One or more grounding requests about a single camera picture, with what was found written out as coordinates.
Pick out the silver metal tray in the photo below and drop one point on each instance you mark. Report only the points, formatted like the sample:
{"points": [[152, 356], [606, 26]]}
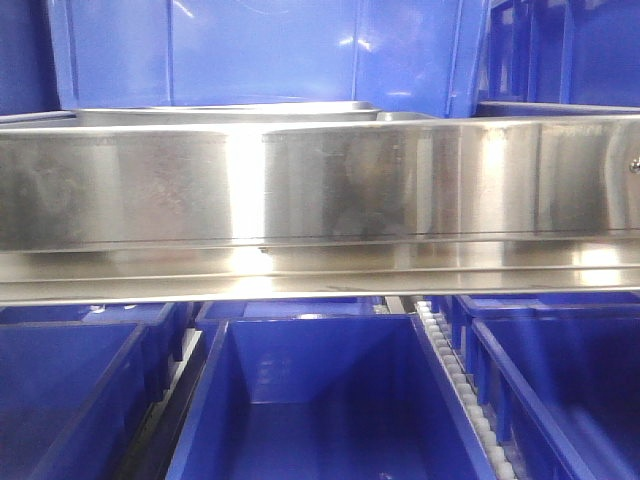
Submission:
{"points": [[225, 112], [389, 116]]}

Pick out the blue bin lower centre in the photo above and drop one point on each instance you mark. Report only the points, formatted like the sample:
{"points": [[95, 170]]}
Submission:
{"points": [[333, 398]]}

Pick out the stacked blue bin lower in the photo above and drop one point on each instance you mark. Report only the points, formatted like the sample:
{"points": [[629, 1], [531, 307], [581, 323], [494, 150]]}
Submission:
{"points": [[398, 55]]}

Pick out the steel shelf front beam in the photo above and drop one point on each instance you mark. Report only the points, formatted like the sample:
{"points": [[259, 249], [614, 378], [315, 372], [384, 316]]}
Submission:
{"points": [[132, 206]]}

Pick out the blue bin lower shelf right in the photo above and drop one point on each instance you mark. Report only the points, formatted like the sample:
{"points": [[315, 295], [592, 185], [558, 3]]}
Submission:
{"points": [[559, 374]]}

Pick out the blue bin shelf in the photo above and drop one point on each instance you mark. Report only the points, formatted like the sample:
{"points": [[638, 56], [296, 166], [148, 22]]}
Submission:
{"points": [[77, 381], [559, 374]]}

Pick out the blue bin lower shelf left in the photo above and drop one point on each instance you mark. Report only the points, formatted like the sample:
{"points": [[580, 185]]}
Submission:
{"points": [[77, 381]]}

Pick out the blue bin far right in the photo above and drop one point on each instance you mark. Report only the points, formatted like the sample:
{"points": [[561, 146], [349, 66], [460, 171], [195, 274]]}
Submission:
{"points": [[559, 58]]}

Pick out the white roller track middle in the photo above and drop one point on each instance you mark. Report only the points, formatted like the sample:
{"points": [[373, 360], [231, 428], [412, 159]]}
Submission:
{"points": [[437, 331]]}

